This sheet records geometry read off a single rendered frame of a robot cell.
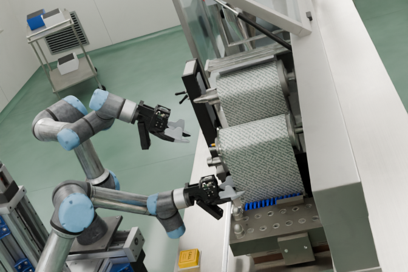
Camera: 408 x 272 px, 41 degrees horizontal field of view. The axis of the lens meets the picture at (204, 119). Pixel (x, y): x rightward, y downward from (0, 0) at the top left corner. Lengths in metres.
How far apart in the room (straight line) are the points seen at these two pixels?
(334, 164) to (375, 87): 0.69
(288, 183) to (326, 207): 1.00
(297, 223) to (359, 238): 0.85
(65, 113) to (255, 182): 0.84
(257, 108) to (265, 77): 0.12
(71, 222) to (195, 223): 0.57
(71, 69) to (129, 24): 1.35
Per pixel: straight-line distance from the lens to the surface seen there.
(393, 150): 1.36
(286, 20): 1.52
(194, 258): 2.03
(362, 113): 1.53
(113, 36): 7.90
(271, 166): 1.91
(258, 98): 2.04
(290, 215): 1.89
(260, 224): 1.89
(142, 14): 7.69
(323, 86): 1.24
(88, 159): 2.42
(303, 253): 1.86
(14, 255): 2.39
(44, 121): 2.23
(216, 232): 2.14
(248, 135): 1.86
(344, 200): 0.95
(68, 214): 1.86
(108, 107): 1.86
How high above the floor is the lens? 2.22
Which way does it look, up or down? 27 degrees down
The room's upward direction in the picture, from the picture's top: 21 degrees counter-clockwise
